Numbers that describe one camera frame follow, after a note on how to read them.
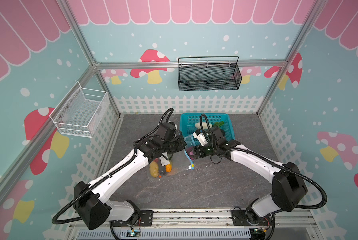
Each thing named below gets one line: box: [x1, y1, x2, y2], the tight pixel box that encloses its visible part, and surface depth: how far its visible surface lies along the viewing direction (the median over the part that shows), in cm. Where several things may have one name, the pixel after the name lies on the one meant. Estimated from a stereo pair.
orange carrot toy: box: [165, 164, 172, 173], surface depth 90 cm
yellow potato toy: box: [149, 161, 159, 178], surface depth 87 cm
